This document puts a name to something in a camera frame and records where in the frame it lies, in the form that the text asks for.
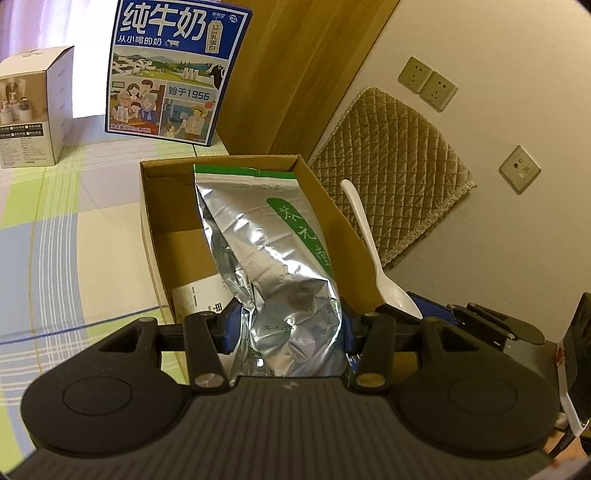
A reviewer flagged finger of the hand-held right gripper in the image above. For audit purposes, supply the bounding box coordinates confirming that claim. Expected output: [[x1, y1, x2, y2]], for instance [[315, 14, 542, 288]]
[[406, 291, 546, 346]]

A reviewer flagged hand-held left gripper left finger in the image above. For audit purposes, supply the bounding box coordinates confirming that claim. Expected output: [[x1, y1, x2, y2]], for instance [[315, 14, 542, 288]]
[[95, 307, 241, 394]]

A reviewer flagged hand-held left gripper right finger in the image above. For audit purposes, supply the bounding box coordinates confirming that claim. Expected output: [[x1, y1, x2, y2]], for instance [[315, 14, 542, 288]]
[[342, 311, 483, 394]]

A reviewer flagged white green medicine box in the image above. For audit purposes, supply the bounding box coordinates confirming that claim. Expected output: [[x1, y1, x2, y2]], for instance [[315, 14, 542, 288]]
[[173, 277, 237, 320]]

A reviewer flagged silver green tea bag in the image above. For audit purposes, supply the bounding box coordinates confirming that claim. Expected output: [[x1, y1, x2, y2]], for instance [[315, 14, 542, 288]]
[[193, 164, 348, 389]]

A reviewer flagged white plastic spoon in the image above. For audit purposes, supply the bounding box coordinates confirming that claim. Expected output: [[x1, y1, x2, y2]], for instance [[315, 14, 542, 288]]
[[340, 179, 424, 320]]

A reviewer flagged brown cardboard box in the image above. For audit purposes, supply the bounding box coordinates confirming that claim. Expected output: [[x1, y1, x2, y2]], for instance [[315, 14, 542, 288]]
[[139, 154, 385, 325]]

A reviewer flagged checked cloth covered desktop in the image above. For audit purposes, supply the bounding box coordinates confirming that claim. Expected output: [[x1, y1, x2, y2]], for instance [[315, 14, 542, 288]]
[[0, 138, 234, 418]]

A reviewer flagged quilted brown chair cushion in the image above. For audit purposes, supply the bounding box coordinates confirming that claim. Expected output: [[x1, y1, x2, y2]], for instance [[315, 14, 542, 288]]
[[307, 86, 478, 269]]

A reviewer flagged blue illustrated milk carton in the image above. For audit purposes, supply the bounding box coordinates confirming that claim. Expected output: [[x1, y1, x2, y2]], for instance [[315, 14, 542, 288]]
[[104, 0, 254, 147]]

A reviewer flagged wooden door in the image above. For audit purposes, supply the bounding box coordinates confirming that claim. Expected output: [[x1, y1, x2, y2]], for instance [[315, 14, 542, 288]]
[[221, 0, 400, 158]]

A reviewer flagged white humidifier box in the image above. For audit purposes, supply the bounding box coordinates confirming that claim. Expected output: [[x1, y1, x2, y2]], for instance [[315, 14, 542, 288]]
[[0, 45, 76, 169]]

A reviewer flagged sheer patterned curtain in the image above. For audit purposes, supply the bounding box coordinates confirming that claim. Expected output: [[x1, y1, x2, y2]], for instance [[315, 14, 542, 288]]
[[0, 0, 122, 62]]

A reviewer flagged beige wall antenna socket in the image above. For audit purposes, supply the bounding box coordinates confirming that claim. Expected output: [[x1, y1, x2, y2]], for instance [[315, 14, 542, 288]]
[[499, 145, 542, 195]]

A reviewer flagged beige wall power socket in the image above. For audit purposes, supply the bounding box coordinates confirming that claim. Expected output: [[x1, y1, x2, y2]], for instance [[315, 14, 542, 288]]
[[398, 56, 434, 93], [419, 70, 458, 112]]

